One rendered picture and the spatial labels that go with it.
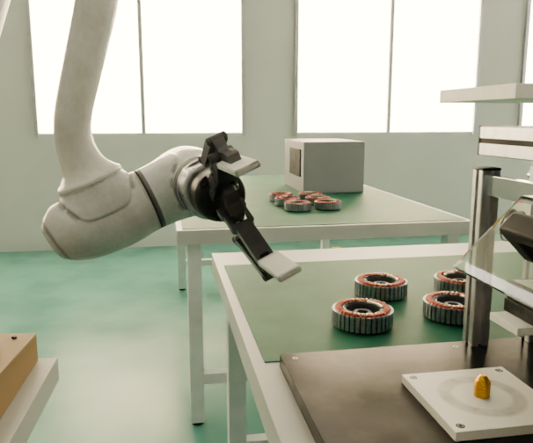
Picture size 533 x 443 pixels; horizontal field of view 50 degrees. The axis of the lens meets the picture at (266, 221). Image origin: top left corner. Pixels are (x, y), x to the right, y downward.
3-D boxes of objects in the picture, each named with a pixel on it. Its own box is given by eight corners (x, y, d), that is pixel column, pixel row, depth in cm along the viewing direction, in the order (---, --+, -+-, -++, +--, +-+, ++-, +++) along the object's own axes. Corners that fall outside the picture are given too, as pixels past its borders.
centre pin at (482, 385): (478, 399, 72) (479, 379, 71) (470, 392, 73) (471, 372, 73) (492, 398, 72) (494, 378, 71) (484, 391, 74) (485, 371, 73)
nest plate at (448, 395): (455, 442, 64) (456, 432, 64) (401, 382, 79) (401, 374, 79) (574, 429, 67) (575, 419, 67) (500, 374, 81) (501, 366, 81)
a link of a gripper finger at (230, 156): (228, 154, 70) (218, 131, 69) (242, 159, 65) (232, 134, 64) (216, 159, 69) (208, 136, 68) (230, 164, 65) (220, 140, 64)
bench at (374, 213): (182, 432, 209) (176, 230, 196) (172, 286, 388) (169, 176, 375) (462, 406, 228) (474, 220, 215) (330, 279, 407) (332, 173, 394)
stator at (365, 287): (373, 305, 117) (373, 287, 117) (345, 290, 127) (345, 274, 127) (418, 299, 122) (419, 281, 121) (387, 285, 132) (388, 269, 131)
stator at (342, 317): (359, 340, 99) (359, 320, 98) (319, 321, 108) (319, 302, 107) (405, 328, 104) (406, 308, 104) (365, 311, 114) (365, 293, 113)
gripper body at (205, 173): (201, 228, 84) (221, 243, 76) (178, 176, 81) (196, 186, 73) (246, 206, 86) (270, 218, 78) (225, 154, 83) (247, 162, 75)
